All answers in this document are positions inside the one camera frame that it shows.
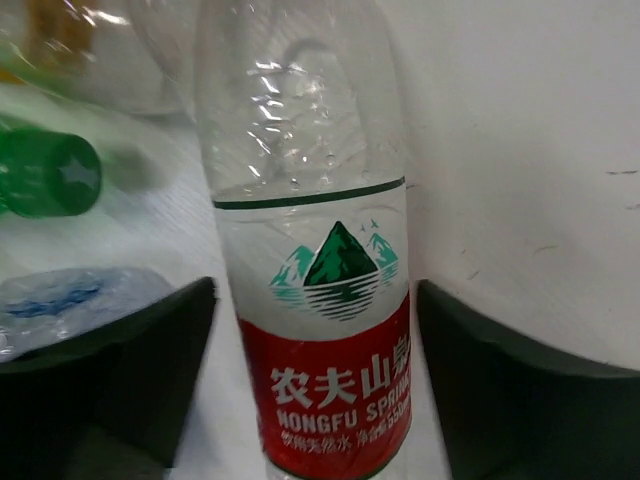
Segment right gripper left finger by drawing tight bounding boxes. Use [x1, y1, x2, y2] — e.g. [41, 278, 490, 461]
[1, 277, 217, 479]

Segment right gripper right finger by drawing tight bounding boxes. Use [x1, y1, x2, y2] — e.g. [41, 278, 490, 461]
[416, 280, 639, 479]

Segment blue label water bottle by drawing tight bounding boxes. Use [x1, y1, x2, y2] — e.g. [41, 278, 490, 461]
[1, 267, 174, 362]

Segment red label water bottle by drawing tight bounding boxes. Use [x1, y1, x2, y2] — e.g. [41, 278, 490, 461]
[195, 1, 411, 479]

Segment green bottle with cap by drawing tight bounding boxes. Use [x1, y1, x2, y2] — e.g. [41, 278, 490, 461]
[1, 114, 103, 219]

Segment small yellow cap bottle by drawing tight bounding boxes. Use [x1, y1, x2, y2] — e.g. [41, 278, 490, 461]
[1, 1, 199, 116]

